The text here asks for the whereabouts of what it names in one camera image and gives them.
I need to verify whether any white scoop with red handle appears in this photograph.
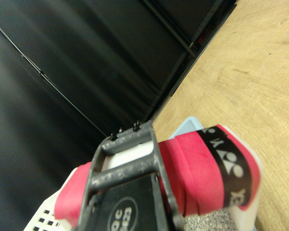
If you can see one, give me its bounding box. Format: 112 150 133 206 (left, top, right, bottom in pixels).
24 124 264 231

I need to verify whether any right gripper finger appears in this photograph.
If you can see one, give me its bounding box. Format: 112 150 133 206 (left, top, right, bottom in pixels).
78 120 184 231

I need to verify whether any black curtain stand pole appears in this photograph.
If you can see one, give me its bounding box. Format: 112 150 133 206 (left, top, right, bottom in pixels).
143 0 197 59

